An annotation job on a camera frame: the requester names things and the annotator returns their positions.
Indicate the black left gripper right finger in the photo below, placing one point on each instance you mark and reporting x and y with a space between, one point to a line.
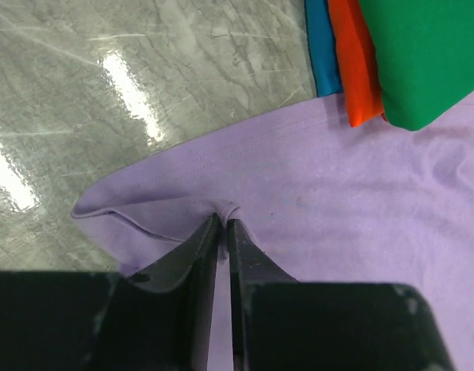
279 323

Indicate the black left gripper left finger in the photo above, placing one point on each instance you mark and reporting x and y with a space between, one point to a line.
158 318

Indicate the lavender t shirt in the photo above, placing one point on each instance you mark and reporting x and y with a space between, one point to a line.
325 201

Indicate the orange folded t shirt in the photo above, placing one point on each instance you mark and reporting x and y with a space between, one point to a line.
357 62

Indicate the blue folded t shirt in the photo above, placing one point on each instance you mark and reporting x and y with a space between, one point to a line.
322 48

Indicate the green folded t shirt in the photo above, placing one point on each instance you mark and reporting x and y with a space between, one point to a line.
425 57

